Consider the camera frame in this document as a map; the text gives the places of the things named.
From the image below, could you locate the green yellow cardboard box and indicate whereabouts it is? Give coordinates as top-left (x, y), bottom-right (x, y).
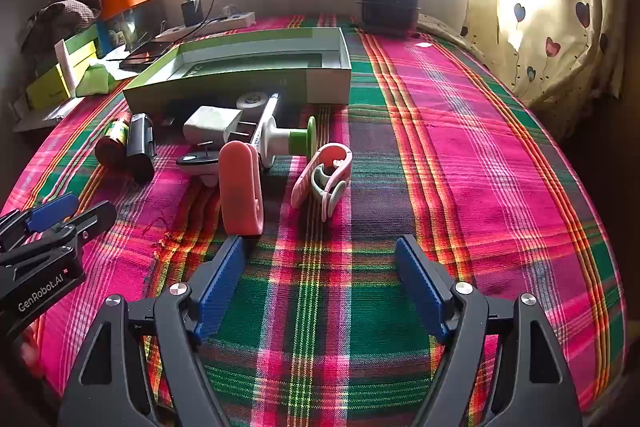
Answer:
top-left (55, 27), bottom-right (101, 72)

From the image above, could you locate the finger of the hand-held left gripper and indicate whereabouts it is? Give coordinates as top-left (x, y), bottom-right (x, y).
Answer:
top-left (0, 201), bottom-right (117, 265)
top-left (0, 193), bottom-right (80, 248)

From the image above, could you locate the white round disc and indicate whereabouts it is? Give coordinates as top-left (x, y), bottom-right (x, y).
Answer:
top-left (236, 91), bottom-right (268, 110)

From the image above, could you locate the white and green spool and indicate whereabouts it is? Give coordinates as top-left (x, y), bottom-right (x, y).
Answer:
top-left (260, 116), bottom-right (317, 170)

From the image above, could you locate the red-capped bottle green label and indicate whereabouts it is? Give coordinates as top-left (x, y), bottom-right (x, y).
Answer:
top-left (95, 112), bottom-right (132, 168)

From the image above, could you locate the pink oblong case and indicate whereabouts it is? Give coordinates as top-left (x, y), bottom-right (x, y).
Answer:
top-left (219, 141), bottom-right (264, 237)

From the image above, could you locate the white plastic holder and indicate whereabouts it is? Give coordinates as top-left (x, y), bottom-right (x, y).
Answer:
top-left (54, 39), bottom-right (80, 100)

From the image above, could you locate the black charger cable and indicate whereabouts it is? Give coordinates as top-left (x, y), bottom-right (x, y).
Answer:
top-left (187, 0), bottom-right (216, 32)

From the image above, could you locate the small white black gadget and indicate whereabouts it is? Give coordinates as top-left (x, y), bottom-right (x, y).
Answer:
top-left (176, 142), bottom-right (222, 188)

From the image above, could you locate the cream curtain with hearts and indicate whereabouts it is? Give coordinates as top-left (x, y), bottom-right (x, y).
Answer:
top-left (467, 0), bottom-right (626, 138)

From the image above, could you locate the black smartphone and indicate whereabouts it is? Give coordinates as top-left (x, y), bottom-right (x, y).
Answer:
top-left (119, 47), bottom-right (166, 70)

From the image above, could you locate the white paper sheet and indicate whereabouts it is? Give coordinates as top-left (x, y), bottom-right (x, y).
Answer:
top-left (12, 97), bottom-right (76, 132)

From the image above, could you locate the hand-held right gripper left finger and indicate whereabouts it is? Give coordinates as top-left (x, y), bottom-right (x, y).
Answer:
top-left (57, 234), bottom-right (246, 427)

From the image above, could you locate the grey utility knife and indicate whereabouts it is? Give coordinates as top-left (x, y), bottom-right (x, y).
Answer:
top-left (247, 92), bottom-right (281, 152)

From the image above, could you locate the pink green plaid blanket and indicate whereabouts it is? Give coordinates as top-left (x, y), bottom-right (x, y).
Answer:
top-left (0, 12), bottom-right (628, 427)

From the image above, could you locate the blue box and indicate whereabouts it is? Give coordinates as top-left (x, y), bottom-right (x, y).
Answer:
top-left (95, 19), bottom-right (132, 58)

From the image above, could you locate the green white cardboard box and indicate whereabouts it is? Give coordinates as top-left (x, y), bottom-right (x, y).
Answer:
top-left (122, 27), bottom-right (352, 112)

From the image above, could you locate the black flashlight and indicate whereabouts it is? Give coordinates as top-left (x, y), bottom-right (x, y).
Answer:
top-left (126, 114), bottom-right (157, 184)

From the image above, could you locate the white plug adapter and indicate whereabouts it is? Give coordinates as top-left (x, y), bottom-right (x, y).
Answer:
top-left (183, 106), bottom-right (251, 144)

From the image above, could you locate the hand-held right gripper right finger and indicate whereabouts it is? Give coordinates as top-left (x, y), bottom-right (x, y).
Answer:
top-left (394, 234), bottom-right (585, 427)

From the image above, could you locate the white power strip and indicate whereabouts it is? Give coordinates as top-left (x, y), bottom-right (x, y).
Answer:
top-left (161, 11), bottom-right (257, 42)

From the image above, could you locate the pink and green clip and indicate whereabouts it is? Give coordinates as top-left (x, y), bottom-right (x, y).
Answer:
top-left (291, 144), bottom-right (353, 224)

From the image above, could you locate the dark patterned cloth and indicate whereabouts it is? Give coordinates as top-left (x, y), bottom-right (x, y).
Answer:
top-left (22, 0), bottom-right (101, 52)

